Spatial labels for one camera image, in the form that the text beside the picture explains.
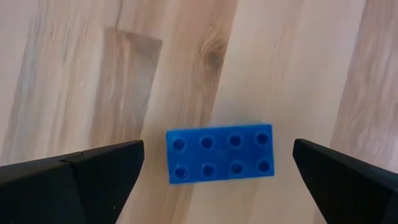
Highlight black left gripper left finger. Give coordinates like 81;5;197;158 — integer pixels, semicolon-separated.
0;139;146;224

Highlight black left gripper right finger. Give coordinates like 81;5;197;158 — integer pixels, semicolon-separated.
292;138;398;224

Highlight blue toy building block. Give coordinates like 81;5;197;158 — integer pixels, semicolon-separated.
165;123;275;185

